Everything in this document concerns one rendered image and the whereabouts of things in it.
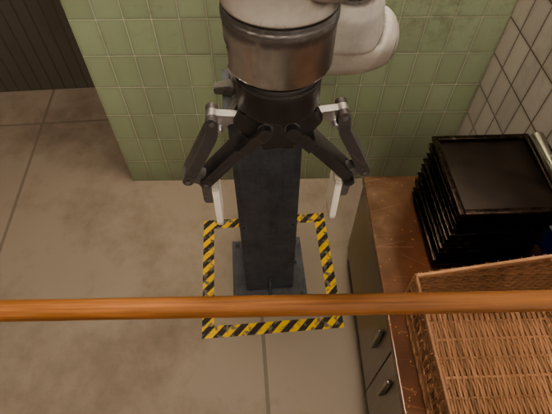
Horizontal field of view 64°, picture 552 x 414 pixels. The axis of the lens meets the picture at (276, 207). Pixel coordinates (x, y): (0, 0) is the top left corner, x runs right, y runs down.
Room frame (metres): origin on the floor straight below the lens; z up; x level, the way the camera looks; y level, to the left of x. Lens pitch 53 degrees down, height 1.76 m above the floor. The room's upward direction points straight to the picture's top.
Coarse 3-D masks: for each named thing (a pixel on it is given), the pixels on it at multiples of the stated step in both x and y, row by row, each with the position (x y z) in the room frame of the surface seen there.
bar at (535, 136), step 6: (540, 132) 0.61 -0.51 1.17; (528, 138) 0.61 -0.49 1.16; (534, 138) 0.60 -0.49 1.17; (540, 138) 0.60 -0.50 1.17; (534, 144) 0.59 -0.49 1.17; (540, 144) 0.58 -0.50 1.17; (546, 144) 0.58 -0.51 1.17; (534, 150) 0.58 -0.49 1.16; (540, 150) 0.57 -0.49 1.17; (546, 150) 0.57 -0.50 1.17; (540, 156) 0.56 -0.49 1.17; (546, 156) 0.55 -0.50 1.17; (540, 162) 0.55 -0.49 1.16; (546, 162) 0.54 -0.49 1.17; (546, 168) 0.53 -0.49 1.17; (546, 174) 0.52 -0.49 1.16
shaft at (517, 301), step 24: (0, 312) 0.24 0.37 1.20; (24, 312) 0.24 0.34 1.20; (48, 312) 0.24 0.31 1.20; (72, 312) 0.24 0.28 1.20; (96, 312) 0.24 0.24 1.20; (120, 312) 0.24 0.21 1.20; (144, 312) 0.24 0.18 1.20; (168, 312) 0.24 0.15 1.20; (192, 312) 0.24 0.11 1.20; (216, 312) 0.24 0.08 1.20; (240, 312) 0.24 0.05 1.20; (264, 312) 0.24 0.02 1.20; (288, 312) 0.24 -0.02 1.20; (312, 312) 0.24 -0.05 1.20; (336, 312) 0.24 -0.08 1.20; (360, 312) 0.24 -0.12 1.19; (384, 312) 0.24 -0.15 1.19; (408, 312) 0.24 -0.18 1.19; (432, 312) 0.24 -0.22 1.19; (456, 312) 0.24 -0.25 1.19; (480, 312) 0.24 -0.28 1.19
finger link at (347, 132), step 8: (344, 112) 0.31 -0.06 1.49; (344, 120) 0.31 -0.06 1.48; (344, 128) 0.31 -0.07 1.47; (352, 128) 0.33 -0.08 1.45; (344, 136) 0.31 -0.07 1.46; (352, 136) 0.31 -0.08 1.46; (344, 144) 0.31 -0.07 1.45; (352, 144) 0.31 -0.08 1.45; (360, 144) 0.33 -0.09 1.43; (352, 152) 0.31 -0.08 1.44; (360, 152) 0.31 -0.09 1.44; (352, 160) 0.31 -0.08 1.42; (360, 160) 0.31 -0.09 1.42; (360, 168) 0.31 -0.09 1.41; (368, 168) 0.31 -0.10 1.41
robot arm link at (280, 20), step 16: (224, 0) 0.29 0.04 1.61; (240, 0) 0.28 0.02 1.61; (256, 0) 0.27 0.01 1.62; (272, 0) 0.27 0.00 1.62; (288, 0) 0.27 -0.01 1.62; (304, 0) 0.27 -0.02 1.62; (320, 0) 0.27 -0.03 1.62; (336, 0) 0.28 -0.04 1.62; (240, 16) 0.28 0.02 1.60; (256, 16) 0.28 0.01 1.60; (272, 16) 0.27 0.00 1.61; (288, 16) 0.27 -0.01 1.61; (304, 16) 0.28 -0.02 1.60; (320, 16) 0.28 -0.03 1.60
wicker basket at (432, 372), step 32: (544, 256) 0.55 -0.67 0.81; (416, 288) 0.51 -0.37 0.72; (448, 288) 0.54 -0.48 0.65; (480, 288) 0.54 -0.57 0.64; (512, 288) 0.55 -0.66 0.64; (544, 288) 0.56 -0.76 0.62; (416, 320) 0.45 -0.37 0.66; (448, 320) 0.47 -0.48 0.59; (480, 320) 0.47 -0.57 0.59; (512, 320) 0.47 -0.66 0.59; (544, 320) 0.48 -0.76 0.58; (416, 352) 0.38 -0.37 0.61; (448, 352) 0.38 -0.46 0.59; (480, 352) 0.38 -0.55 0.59; (512, 352) 0.38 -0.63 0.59; (544, 352) 0.38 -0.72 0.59; (448, 384) 0.30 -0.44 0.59; (480, 384) 0.30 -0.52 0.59; (512, 384) 0.30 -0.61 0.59; (544, 384) 0.30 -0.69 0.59
